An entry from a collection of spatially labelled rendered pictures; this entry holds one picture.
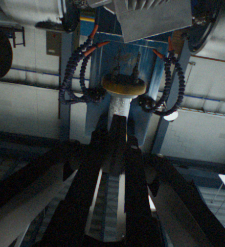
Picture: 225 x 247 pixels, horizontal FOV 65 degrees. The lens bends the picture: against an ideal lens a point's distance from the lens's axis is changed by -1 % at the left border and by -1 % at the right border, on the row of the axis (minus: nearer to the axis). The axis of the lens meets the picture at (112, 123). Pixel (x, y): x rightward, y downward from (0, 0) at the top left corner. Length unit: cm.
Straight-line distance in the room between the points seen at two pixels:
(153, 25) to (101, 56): 64
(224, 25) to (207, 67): 586
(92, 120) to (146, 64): 41
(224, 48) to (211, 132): 684
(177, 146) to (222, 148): 172
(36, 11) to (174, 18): 44
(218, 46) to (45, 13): 51
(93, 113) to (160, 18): 77
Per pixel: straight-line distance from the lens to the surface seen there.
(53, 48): 614
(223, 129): 757
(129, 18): 30
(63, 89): 69
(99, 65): 92
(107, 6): 40
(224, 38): 63
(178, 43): 582
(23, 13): 67
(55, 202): 547
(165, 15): 30
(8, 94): 722
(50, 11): 62
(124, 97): 69
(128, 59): 91
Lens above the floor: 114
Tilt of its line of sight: 27 degrees up
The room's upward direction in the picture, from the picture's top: 171 degrees counter-clockwise
